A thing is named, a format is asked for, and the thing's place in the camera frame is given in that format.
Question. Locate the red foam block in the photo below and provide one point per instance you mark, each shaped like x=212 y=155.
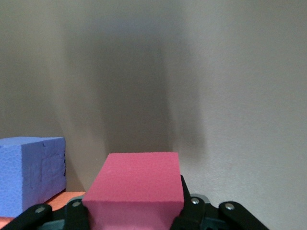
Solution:
x=136 y=182

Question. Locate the purple foam block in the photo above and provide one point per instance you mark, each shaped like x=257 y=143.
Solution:
x=28 y=172

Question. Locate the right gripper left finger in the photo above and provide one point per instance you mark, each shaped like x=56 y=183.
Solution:
x=74 y=215

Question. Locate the orange foam block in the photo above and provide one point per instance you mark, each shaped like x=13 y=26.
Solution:
x=64 y=198

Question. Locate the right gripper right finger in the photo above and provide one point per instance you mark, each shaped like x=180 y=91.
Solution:
x=194 y=213

